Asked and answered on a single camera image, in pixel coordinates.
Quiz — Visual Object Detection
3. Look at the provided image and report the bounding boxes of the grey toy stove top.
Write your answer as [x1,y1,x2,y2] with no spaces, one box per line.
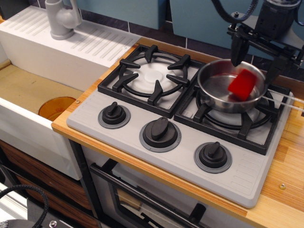
[66,88,293,208]

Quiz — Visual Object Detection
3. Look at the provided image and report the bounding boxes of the red wooden cube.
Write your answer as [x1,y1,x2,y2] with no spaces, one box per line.
[228,69,257,101]

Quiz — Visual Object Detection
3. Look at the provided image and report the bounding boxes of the black braided foreground cable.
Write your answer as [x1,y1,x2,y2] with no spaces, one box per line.
[0,184,49,228]

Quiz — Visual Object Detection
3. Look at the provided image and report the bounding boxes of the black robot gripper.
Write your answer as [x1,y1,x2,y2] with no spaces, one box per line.
[227,11,304,88]

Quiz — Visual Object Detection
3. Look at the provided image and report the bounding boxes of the black left burner grate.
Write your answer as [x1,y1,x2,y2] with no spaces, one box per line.
[98,45,204,118]

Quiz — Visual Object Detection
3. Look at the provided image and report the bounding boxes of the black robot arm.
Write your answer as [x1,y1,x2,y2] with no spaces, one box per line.
[228,0,304,86]

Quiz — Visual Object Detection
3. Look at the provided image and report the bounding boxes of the black right burner grate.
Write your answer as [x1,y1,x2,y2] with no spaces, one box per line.
[174,82,290,155]

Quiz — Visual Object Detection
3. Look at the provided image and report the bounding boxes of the small stainless steel pan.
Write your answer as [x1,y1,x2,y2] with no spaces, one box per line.
[197,59,270,113]

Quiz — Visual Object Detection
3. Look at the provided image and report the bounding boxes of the grey toy faucet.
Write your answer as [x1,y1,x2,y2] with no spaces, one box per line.
[45,0,82,40]

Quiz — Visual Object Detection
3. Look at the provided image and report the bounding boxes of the black right stove knob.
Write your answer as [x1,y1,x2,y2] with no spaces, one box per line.
[194,142,232,174]

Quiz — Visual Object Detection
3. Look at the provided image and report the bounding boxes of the wood grain drawer fronts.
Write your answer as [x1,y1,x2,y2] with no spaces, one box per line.
[0,141,100,228]

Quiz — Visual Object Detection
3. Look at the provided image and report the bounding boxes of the orange translucent plate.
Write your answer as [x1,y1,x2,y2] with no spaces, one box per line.
[38,96,76,121]

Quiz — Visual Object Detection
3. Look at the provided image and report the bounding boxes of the black middle stove knob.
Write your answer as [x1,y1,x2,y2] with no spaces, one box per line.
[139,117,181,153]

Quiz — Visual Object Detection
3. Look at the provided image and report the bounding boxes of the black burner grate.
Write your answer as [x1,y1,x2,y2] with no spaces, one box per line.
[98,45,204,118]
[174,82,290,155]

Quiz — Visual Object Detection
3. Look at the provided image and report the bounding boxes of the black stove knob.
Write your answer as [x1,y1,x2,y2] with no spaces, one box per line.
[139,117,181,153]
[194,142,232,174]
[98,102,131,129]

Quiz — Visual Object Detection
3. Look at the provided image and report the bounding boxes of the black left stove knob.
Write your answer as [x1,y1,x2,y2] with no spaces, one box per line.
[98,102,131,129]

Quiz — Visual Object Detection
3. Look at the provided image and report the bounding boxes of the white toy sink unit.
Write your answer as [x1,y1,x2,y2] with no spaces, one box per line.
[0,6,139,180]

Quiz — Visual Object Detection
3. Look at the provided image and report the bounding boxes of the oven door with black handle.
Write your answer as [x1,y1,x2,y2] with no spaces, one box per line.
[89,159,250,228]

